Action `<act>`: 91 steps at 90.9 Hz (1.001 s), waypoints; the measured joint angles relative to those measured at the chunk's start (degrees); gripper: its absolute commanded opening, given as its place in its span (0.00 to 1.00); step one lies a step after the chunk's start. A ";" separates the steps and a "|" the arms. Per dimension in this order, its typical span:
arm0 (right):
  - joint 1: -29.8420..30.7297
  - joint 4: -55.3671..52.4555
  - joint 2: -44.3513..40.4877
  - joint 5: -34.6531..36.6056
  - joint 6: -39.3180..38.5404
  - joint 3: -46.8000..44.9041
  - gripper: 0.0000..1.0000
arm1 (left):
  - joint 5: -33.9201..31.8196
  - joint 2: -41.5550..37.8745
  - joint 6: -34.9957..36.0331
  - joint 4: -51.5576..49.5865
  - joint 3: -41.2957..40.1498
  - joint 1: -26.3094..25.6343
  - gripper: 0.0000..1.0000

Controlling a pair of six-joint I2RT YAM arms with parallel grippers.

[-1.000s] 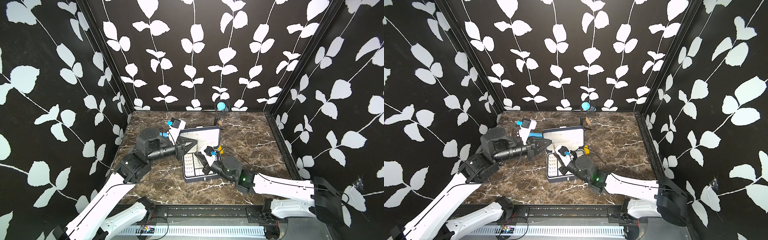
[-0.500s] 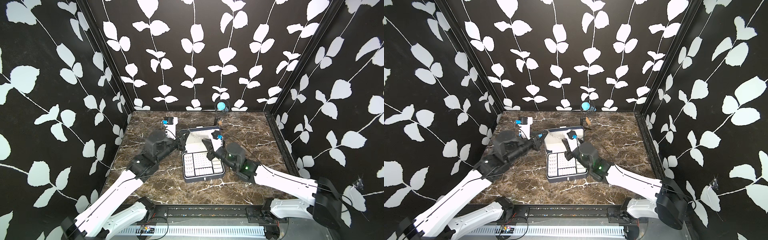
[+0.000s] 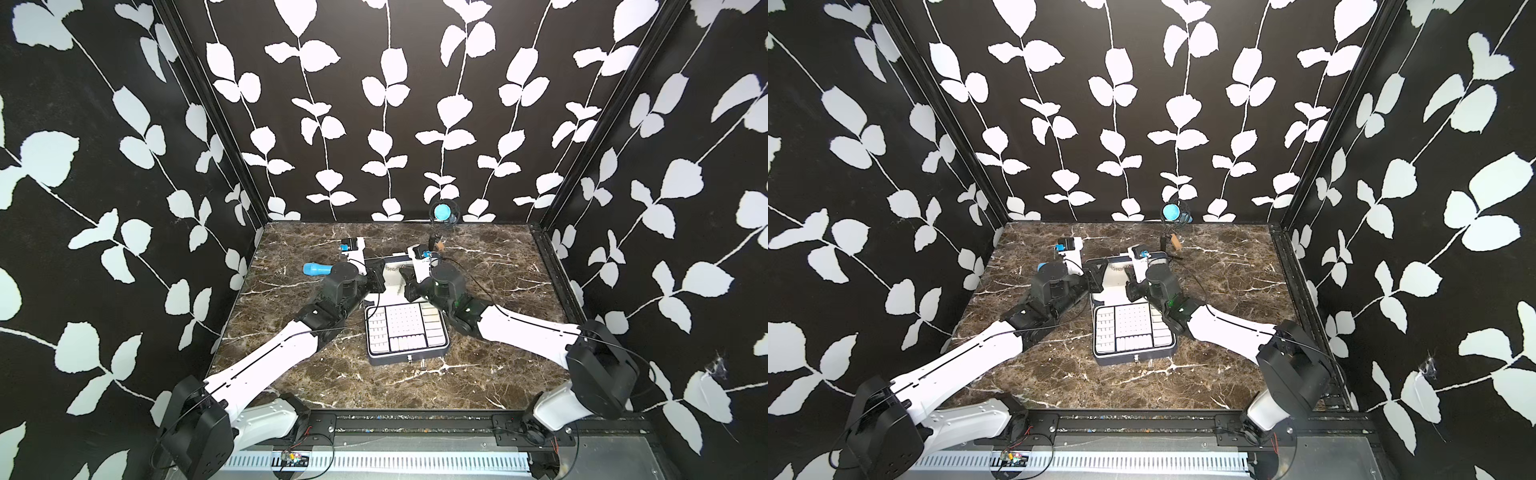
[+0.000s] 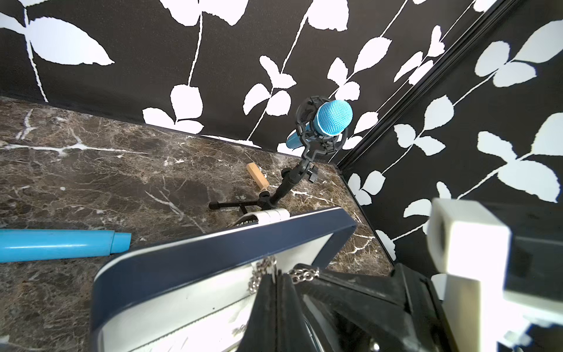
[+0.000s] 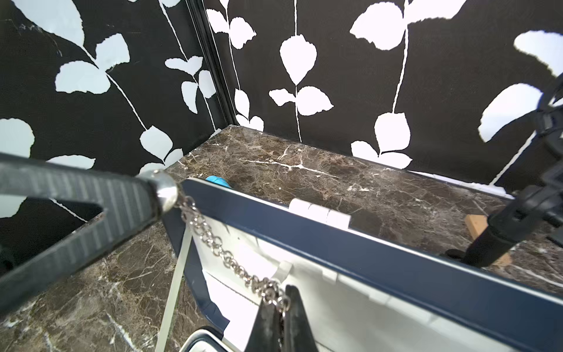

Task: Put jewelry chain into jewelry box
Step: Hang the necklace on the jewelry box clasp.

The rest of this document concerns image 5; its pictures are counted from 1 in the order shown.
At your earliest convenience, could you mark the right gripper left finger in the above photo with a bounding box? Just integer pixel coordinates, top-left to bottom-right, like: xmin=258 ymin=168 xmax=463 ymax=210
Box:
xmin=244 ymin=303 xmax=282 ymax=352

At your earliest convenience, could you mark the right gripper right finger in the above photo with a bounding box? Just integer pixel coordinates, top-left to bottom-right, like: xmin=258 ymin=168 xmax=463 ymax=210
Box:
xmin=281 ymin=285 xmax=318 ymax=352

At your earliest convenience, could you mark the blue cylindrical tool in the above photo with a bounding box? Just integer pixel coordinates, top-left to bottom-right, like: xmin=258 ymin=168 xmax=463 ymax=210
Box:
xmin=205 ymin=175 xmax=231 ymax=189

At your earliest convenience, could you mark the small wooden block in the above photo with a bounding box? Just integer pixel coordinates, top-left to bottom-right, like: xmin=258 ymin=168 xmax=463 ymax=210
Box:
xmin=464 ymin=213 xmax=513 ymax=267

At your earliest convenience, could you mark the blue microphone on tripod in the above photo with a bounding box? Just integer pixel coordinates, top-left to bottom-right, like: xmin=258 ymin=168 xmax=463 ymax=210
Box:
xmin=443 ymin=72 xmax=563 ymax=269

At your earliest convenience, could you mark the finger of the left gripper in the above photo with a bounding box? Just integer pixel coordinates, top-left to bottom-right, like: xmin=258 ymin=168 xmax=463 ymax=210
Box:
xmin=1 ymin=153 xmax=162 ymax=316

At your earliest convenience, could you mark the navy jewelry box white lining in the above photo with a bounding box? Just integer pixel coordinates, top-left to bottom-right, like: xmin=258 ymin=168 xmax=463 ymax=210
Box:
xmin=182 ymin=178 xmax=562 ymax=351

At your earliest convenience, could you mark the silver jewelry chain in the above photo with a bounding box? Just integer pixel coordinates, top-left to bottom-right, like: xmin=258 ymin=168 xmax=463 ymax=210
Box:
xmin=138 ymin=169 xmax=292 ymax=314

